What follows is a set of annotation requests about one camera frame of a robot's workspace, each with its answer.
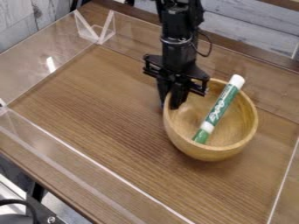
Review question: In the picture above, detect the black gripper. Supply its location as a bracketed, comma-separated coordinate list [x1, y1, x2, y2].
[144, 38, 211, 109]

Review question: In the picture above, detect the brown wooden bowl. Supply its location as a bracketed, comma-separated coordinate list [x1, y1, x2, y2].
[163, 74, 257, 161]

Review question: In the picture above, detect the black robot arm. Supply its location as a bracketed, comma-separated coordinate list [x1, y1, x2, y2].
[144, 0, 211, 109]

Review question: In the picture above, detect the green white Expo marker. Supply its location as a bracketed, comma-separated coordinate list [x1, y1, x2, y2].
[192, 74, 245, 144]

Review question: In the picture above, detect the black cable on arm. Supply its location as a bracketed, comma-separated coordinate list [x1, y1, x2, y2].
[191, 29, 213, 59]

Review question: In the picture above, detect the clear acrylic corner bracket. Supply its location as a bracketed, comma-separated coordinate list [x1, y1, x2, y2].
[73, 10, 116, 45]

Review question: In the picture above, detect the black metal table frame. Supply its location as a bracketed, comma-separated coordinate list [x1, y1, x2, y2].
[0, 156, 67, 224]

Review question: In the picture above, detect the black cable bottom left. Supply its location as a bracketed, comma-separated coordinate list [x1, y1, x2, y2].
[0, 197, 43, 224]

